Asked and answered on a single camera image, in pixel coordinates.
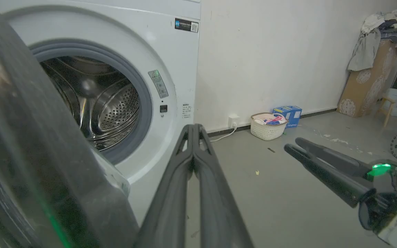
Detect pile of mixed clothes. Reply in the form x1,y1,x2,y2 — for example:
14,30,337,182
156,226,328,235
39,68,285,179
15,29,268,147
347,10,397,72

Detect white woven laundry basket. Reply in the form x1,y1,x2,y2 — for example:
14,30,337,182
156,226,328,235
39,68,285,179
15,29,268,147
250,113,288,141

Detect large brown cardboard box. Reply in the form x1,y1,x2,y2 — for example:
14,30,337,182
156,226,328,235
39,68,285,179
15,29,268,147
336,40,397,118

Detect colourful clothes in basket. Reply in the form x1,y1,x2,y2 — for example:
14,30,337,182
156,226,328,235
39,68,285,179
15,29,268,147
254,115,286,125

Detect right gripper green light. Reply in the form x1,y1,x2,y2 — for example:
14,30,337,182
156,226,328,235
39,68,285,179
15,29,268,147
284,137,397,234

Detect wooden stool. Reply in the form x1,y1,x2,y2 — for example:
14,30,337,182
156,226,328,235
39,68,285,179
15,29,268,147
374,89,397,128

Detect stainless steel washer drum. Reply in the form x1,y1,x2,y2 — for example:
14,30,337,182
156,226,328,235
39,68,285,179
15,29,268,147
40,56,140,152

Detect blue cardboard box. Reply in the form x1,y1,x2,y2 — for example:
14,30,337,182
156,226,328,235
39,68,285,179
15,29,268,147
273,106,303,129

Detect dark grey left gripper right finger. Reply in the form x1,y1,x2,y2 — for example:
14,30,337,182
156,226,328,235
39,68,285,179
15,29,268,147
194,124,254,248

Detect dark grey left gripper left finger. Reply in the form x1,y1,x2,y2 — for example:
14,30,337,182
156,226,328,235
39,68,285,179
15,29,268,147
135,124,194,248

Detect black label sticker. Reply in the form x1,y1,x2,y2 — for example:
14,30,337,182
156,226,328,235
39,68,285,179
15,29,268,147
175,18,199,33

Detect white front-load washing machine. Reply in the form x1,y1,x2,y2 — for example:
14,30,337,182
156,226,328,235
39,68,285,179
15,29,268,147
0,0,202,228

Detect grey rubber door gasket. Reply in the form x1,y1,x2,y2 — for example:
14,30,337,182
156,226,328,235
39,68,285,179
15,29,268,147
30,39,153,165

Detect round dark washing machine door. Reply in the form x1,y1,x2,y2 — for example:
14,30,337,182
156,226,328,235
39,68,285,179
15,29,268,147
0,0,140,248

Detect white power cable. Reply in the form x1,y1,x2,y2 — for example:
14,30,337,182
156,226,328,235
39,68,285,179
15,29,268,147
210,126,237,142

